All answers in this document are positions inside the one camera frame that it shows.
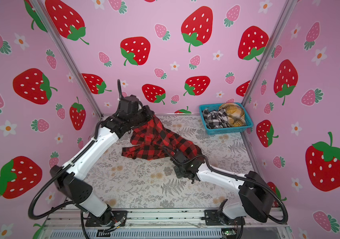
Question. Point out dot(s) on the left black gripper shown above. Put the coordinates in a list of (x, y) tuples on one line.
[(144, 112)]

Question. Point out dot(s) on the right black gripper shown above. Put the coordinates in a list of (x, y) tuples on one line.
[(177, 173)]

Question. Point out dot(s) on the red black plaid shirt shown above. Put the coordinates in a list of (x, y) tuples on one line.
[(149, 140)]

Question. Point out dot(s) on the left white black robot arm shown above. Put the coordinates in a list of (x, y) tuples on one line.
[(70, 177)]

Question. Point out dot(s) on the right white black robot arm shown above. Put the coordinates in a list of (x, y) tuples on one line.
[(255, 197)]

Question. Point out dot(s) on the teal plastic basket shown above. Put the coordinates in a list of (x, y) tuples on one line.
[(212, 107)]

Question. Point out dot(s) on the black white plaid shirt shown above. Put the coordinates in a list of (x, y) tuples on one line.
[(215, 119)]

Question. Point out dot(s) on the yellow plaid shirt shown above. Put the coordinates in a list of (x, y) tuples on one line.
[(235, 114)]

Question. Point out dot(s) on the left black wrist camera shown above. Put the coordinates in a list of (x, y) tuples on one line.
[(129, 105)]

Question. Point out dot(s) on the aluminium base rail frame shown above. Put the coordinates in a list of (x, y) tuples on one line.
[(161, 224)]

